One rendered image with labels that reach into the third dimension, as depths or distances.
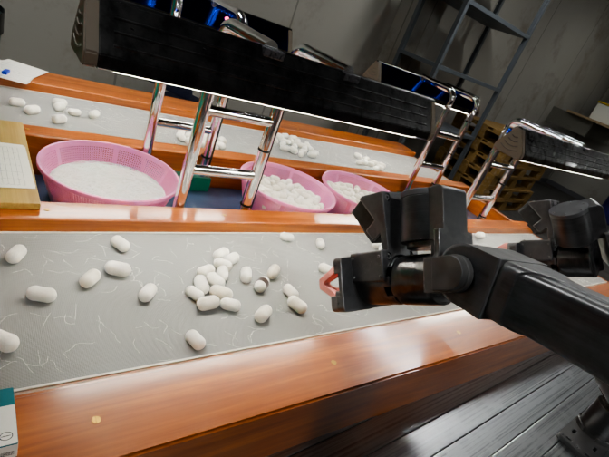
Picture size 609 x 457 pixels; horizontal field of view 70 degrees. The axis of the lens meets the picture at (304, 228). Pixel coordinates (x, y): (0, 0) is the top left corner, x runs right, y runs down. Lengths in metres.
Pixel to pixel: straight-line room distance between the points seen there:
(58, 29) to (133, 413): 2.80
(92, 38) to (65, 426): 0.39
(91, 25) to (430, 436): 0.73
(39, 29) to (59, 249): 2.46
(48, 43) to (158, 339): 2.67
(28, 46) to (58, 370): 2.70
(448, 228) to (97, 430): 0.40
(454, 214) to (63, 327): 0.48
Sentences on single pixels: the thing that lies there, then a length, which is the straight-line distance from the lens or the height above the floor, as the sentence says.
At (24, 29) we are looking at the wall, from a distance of 3.13.
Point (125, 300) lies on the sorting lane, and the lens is 0.68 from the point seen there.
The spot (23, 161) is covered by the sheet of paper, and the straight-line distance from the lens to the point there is 0.92.
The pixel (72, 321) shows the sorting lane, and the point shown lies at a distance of 0.64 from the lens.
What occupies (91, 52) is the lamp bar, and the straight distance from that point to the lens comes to 0.55.
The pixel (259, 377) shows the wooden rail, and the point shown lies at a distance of 0.58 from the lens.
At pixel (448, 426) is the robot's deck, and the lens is 0.84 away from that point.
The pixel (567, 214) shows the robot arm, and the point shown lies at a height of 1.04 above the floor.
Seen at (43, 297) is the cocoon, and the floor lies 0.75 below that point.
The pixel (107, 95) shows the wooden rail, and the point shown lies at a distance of 1.44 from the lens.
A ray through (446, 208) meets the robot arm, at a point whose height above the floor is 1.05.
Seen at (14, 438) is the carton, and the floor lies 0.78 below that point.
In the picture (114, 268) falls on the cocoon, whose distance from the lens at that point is 0.70.
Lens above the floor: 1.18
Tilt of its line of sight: 25 degrees down
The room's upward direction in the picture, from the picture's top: 22 degrees clockwise
